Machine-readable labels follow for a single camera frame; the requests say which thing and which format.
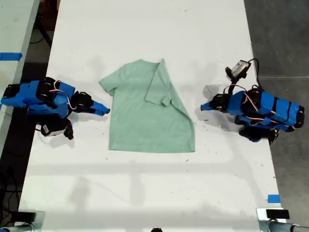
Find pale green T-shirt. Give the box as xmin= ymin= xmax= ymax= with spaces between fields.
xmin=98 ymin=58 xmax=196 ymax=154

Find long blue tape strip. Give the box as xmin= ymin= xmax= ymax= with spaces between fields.
xmin=0 ymin=52 xmax=23 ymax=61

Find white side table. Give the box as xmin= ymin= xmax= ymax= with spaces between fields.
xmin=0 ymin=0 xmax=41 ymax=155

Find small black box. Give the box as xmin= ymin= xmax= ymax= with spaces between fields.
xmin=17 ymin=211 xmax=37 ymax=223
xmin=266 ymin=209 xmax=290 ymax=219

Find silver metal pipe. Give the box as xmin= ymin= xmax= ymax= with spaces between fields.
xmin=258 ymin=220 xmax=309 ymax=232
xmin=0 ymin=223 xmax=34 ymax=232

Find arm red white wire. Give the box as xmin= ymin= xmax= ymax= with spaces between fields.
xmin=49 ymin=79 xmax=74 ymax=111
xmin=242 ymin=90 xmax=260 ymax=113

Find camera black stalk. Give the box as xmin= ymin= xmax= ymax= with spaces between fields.
xmin=223 ymin=76 xmax=239 ymax=97
xmin=64 ymin=118 xmax=74 ymax=141

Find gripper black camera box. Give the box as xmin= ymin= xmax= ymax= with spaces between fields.
xmin=230 ymin=59 xmax=251 ymax=80
xmin=40 ymin=120 xmax=68 ymax=138

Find black floor cable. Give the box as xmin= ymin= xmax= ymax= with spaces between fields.
xmin=30 ymin=14 xmax=53 ymax=48

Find silver corner bracket plate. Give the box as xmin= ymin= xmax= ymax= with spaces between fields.
xmin=256 ymin=207 xmax=288 ymax=224
xmin=16 ymin=210 xmax=46 ymax=224

